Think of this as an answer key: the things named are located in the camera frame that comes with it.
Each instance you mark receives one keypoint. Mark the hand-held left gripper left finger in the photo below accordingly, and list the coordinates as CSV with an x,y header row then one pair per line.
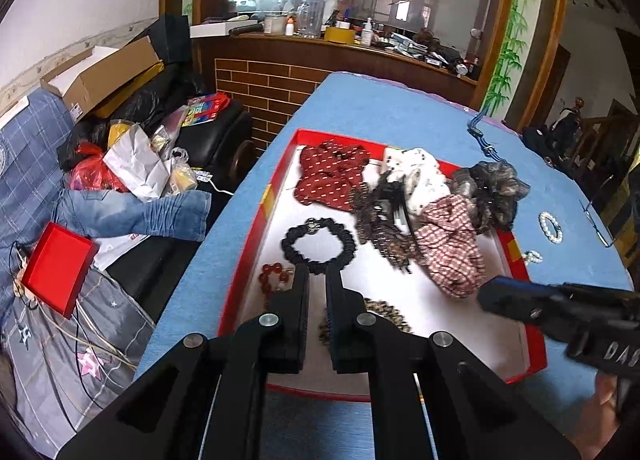
x,y
297,320

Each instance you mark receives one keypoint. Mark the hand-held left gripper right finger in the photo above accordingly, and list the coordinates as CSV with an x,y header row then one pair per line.
x,y
340,320

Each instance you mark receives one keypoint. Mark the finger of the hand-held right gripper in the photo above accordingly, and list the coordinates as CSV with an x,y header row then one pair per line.
x,y
520,310
520,289

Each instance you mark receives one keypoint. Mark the red tray box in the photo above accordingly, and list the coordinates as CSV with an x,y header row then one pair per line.
x,y
360,285

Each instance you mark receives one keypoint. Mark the red plaid scrunchie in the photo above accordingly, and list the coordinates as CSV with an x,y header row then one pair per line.
x,y
450,240

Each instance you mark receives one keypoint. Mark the leopard print hair bow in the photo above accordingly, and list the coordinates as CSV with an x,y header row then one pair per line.
x,y
370,225

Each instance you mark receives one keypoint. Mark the grey black organza scrunchie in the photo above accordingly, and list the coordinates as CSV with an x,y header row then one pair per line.
x,y
495,185

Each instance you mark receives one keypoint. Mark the person's right hand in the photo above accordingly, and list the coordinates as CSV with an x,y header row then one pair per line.
x,y
602,410

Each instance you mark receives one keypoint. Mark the eyeglasses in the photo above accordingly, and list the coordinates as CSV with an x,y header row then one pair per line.
x,y
595,224

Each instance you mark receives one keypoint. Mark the black hair clip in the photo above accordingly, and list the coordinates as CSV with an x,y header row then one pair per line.
x,y
395,195

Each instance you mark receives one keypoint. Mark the dark red dotted scrunchie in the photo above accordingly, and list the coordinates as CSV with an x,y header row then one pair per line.
x,y
325,180

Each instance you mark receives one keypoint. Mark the white dotted scrunchie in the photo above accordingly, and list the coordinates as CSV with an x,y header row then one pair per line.
x,y
425,185

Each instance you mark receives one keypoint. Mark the blue jeans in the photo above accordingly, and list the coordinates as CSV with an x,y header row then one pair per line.
x,y
150,215

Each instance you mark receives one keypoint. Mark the yellow snack packet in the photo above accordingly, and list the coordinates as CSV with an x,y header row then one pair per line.
x,y
182,178

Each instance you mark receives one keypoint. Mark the black leather seat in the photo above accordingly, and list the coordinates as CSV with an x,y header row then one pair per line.
x,y
220,135

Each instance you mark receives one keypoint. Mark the crumpled white paper bag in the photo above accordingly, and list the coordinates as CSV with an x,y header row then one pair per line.
x,y
135,160

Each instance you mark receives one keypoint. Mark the colourful printed packet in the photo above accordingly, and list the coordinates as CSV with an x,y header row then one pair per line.
x,y
205,108

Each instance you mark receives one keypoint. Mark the wooden brick counter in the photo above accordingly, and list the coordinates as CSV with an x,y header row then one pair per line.
x,y
260,85

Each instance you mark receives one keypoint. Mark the grey star print blanket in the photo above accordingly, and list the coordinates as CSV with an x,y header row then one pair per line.
x,y
60,380

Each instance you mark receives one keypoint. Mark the small red box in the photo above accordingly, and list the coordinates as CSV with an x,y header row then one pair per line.
x,y
55,265

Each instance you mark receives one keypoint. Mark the red plastic bag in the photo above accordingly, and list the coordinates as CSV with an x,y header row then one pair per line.
x,y
92,173

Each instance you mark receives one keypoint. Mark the black plastic bag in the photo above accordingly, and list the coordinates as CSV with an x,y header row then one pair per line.
x,y
145,100

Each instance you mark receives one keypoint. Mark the clear pump bottle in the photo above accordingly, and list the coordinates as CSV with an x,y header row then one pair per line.
x,y
368,34

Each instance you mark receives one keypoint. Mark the white bottle orange cap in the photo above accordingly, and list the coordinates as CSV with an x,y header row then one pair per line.
x,y
289,26

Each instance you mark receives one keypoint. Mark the clear plastic pitcher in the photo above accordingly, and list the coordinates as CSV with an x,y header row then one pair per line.
x,y
310,20

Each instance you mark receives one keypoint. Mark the flat white box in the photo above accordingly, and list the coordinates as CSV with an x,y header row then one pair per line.
x,y
210,29

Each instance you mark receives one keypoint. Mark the cardboard box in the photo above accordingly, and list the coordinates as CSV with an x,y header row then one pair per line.
x,y
110,75

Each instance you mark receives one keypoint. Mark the black box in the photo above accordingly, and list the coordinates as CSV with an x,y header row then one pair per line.
x,y
170,38

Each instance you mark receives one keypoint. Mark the blue plaid blanket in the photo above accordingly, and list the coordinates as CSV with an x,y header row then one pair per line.
x,y
30,150

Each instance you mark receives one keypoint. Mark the bamboo wall painting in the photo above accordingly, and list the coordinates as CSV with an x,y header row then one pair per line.
x,y
515,40

